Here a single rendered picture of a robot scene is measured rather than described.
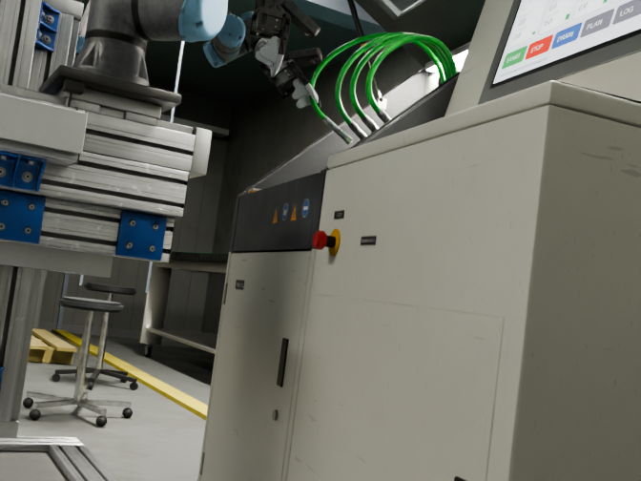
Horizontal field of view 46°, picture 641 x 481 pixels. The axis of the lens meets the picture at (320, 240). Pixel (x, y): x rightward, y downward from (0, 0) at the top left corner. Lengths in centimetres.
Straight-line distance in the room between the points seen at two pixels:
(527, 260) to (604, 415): 21
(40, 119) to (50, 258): 35
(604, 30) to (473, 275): 51
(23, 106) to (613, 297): 93
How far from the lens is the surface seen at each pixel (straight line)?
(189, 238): 854
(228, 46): 206
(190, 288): 856
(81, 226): 149
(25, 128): 132
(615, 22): 131
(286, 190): 175
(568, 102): 94
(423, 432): 106
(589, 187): 94
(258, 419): 175
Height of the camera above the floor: 70
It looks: 4 degrees up
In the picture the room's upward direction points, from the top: 7 degrees clockwise
